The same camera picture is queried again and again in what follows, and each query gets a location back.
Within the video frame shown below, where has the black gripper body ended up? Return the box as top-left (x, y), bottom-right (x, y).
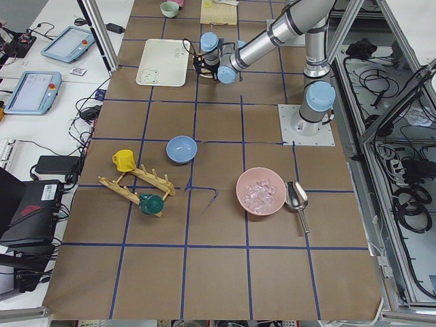
top-left (193, 55), bottom-right (219, 81)

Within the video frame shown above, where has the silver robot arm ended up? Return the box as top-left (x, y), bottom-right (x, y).
top-left (191, 1), bottom-right (336, 137)

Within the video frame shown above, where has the cream bear tray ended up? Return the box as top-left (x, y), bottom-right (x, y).
top-left (136, 39), bottom-right (190, 87)

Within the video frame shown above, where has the wooden cutting board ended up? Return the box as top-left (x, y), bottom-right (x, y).
top-left (200, 0), bottom-right (239, 25)

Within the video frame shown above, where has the green bowl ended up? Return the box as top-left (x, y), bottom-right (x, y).
top-left (160, 1), bottom-right (179, 18)

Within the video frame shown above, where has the pink cloth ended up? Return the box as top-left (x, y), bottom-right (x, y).
top-left (172, 0), bottom-right (185, 10)

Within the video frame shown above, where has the blue bowl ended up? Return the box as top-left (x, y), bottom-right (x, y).
top-left (166, 136), bottom-right (198, 164)

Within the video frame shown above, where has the black power adapter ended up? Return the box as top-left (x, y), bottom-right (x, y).
top-left (106, 23), bottom-right (125, 34)

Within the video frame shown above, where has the yellow mug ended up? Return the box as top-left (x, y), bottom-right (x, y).
top-left (112, 149), bottom-right (136, 172)

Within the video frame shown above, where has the wooden rack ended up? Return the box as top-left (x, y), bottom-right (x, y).
top-left (97, 163), bottom-right (178, 219)

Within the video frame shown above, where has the upper teach pendant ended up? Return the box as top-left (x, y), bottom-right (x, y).
top-left (41, 26), bottom-right (95, 63)

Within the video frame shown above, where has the teach pendant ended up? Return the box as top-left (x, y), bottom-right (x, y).
top-left (4, 71), bottom-right (62, 115)
top-left (41, 26), bottom-right (95, 63)

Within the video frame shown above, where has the pink bowl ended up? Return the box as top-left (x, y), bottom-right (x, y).
top-left (236, 167), bottom-right (287, 215)

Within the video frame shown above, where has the dark green mug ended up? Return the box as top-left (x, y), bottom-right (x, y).
top-left (139, 193), bottom-right (164, 215)

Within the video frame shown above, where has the metal scoop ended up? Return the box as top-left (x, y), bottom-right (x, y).
top-left (285, 181), bottom-right (310, 234)

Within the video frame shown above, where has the lower teach pendant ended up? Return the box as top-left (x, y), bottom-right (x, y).
top-left (4, 71), bottom-right (62, 115)

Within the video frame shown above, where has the large black power brick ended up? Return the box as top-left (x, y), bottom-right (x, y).
top-left (35, 155), bottom-right (79, 175)

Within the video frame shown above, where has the white keyboard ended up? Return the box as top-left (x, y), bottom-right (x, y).
top-left (0, 138), bottom-right (18, 170)

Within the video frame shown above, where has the black computer box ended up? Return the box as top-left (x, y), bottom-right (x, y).
top-left (1, 169), bottom-right (63, 248)

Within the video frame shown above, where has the aluminium frame post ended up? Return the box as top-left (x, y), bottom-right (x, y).
top-left (77, 0), bottom-right (119, 73)

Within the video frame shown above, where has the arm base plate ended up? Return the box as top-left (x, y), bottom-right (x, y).
top-left (278, 104), bottom-right (335, 146)

